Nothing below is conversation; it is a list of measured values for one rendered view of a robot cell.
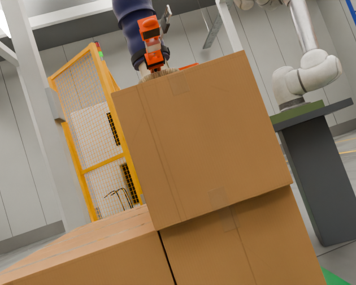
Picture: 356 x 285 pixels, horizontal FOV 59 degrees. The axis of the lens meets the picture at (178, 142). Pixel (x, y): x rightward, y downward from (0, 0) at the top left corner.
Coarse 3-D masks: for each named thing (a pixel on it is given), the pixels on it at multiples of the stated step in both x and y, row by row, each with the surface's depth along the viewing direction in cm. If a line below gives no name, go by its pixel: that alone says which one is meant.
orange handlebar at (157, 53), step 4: (148, 20) 117; (152, 20) 117; (156, 20) 119; (144, 24) 118; (148, 24) 118; (148, 40) 131; (152, 52) 144; (156, 52) 145; (148, 56) 146; (152, 56) 148; (156, 56) 152; (192, 64) 187; (196, 64) 187; (160, 68) 172; (180, 68) 187; (184, 68) 187; (152, 72) 172
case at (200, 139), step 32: (224, 64) 88; (128, 96) 87; (160, 96) 87; (192, 96) 87; (224, 96) 87; (256, 96) 87; (128, 128) 86; (160, 128) 86; (192, 128) 86; (224, 128) 86; (256, 128) 86; (160, 160) 85; (192, 160) 85; (224, 160) 85; (256, 160) 86; (160, 192) 84; (192, 192) 85; (224, 192) 85; (256, 192) 85; (160, 224) 84
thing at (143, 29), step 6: (144, 18) 119; (150, 18) 119; (156, 18) 119; (138, 24) 119; (156, 24) 119; (144, 30) 119; (150, 30) 120; (156, 30) 121; (144, 36) 123; (150, 36) 125; (156, 36) 126
